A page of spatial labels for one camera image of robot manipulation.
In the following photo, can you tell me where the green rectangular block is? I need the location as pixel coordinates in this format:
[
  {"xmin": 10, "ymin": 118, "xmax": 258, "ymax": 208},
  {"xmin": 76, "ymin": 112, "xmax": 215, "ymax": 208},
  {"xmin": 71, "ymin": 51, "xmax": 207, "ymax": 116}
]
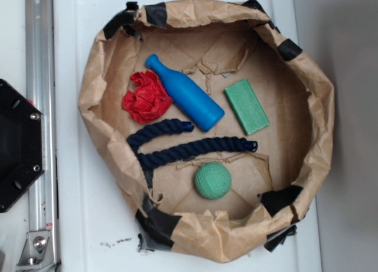
[{"xmin": 224, "ymin": 78, "xmax": 270, "ymax": 135}]

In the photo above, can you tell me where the blue plastic bottle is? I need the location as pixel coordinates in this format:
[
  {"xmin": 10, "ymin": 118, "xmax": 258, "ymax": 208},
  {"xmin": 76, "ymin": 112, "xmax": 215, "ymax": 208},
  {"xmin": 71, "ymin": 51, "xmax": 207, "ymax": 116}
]
[{"xmin": 145, "ymin": 54, "xmax": 224, "ymax": 132}]

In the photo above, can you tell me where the brown paper bag bin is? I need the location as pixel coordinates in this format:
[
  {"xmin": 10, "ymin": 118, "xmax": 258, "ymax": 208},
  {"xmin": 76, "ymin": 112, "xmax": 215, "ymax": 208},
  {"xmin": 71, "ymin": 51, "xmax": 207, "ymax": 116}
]
[{"xmin": 78, "ymin": 0, "xmax": 335, "ymax": 263}]

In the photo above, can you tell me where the red crumpled paper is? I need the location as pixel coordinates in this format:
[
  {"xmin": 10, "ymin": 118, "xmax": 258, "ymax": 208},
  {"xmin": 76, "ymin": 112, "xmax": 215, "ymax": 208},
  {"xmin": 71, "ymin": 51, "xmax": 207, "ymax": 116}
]
[{"xmin": 122, "ymin": 71, "xmax": 173, "ymax": 124}]

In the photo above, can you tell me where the green dimpled ball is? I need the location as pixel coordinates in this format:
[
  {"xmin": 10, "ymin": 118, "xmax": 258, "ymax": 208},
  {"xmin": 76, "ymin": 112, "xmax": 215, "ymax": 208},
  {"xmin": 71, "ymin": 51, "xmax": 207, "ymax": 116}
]
[{"xmin": 194, "ymin": 162, "xmax": 232, "ymax": 199}]

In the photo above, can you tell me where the dark blue rope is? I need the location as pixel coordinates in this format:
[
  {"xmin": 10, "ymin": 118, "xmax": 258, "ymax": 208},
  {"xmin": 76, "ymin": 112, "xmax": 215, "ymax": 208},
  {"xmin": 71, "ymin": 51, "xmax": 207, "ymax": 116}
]
[{"xmin": 126, "ymin": 118, "xmax": 258, "ymax": 171}]

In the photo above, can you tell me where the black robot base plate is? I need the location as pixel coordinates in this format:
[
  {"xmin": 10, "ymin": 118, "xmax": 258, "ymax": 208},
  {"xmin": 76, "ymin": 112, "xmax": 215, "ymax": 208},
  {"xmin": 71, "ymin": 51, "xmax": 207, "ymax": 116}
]
[{"xmin": 1, "ymin": 80, "xmax": 44, "ymax": 213}]

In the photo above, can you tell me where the aluminium frame rail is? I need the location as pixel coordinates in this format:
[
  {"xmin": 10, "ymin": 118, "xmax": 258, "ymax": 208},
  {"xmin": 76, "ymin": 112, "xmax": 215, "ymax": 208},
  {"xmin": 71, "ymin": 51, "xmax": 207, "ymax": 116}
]
[{"xmin": 25, "ymin": 0, "xmax": 61, "ymax": 271}]

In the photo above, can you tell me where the metal corner bracket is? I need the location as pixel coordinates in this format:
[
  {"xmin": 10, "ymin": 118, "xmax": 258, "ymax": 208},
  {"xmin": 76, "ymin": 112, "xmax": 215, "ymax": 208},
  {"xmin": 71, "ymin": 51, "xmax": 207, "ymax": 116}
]
[{"xmin": 16, "ymin": 230, "xmax": 54, "ymax": 271}]

